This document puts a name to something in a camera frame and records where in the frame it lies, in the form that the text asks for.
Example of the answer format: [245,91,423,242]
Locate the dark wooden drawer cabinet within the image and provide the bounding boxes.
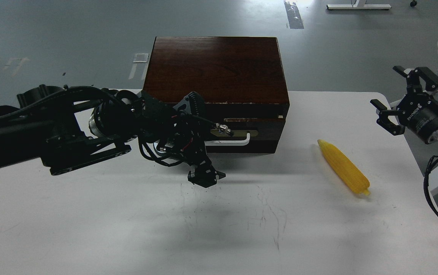
[143,37,290,154]

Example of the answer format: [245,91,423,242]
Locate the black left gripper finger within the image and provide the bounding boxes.
[172,92,205,118]
[187,153,226,188]

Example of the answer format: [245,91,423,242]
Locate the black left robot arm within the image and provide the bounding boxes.
[0,85,233,188]

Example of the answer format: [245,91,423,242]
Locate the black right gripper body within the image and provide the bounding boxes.
[398,93,438,144]

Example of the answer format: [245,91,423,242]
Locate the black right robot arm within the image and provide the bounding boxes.
[370,66,438,217]

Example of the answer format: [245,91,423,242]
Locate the white desk base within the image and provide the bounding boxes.
[326,0,392,10]

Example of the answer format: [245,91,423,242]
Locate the wooden drawer with white handle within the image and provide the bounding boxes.
[205,115,286,147]

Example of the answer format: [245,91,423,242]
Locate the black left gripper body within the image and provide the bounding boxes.
[134,91,208,167]

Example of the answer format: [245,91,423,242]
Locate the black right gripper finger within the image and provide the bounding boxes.
[392,66,438,96]
[370,99,405,136]

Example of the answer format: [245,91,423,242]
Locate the yellow corn cob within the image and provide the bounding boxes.
[317,139,370,196]

